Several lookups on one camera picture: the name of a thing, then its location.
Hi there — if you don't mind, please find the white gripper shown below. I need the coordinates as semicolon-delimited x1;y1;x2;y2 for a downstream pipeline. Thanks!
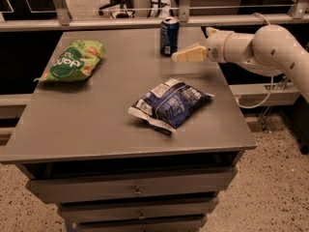
172;27;233;63

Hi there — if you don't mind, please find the blue pepsi can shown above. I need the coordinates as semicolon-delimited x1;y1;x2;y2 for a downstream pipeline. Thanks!
160;16;180;56

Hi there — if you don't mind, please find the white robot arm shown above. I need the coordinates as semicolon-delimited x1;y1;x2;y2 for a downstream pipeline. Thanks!
172;24;309;102

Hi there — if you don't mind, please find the blue chip bag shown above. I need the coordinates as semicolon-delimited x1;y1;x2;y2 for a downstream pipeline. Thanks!
127;78;212;135

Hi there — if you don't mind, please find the green rice chip bag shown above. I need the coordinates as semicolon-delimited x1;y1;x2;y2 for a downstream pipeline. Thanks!
36;40;105;82

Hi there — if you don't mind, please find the grey metal railing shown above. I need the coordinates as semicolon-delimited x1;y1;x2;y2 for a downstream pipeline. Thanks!
0;0;309;32

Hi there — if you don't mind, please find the grey drawer cabinet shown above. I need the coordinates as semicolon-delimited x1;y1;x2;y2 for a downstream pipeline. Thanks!
0;26;258;232

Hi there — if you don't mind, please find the bottom grey drawer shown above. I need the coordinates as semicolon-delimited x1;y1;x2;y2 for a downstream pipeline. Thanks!
67;215;207;232

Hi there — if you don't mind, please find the grey drawer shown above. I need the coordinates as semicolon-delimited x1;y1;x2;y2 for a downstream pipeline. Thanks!
26;167;237;204
59;197;218;223
67;215;207;232

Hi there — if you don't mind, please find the top grey drawer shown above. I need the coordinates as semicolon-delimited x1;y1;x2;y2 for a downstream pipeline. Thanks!
26;167;237;204

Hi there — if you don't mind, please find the middle grey drawer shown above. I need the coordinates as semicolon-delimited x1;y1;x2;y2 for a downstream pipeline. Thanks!
59;197;218;223

